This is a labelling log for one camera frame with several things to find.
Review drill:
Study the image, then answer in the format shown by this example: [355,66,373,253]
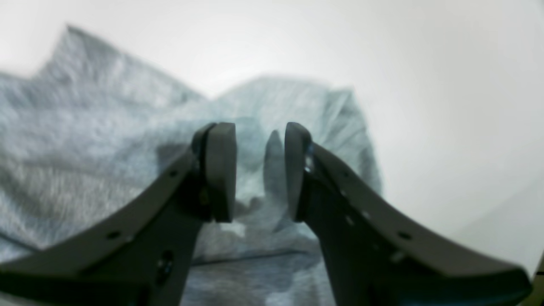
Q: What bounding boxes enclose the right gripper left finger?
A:
[0,122,237,306]

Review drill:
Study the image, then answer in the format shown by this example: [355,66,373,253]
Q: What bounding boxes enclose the grey T-shirt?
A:
[0,27,382,306]

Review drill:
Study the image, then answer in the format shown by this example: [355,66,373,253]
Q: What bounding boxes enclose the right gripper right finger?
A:
[284,122,533,306]

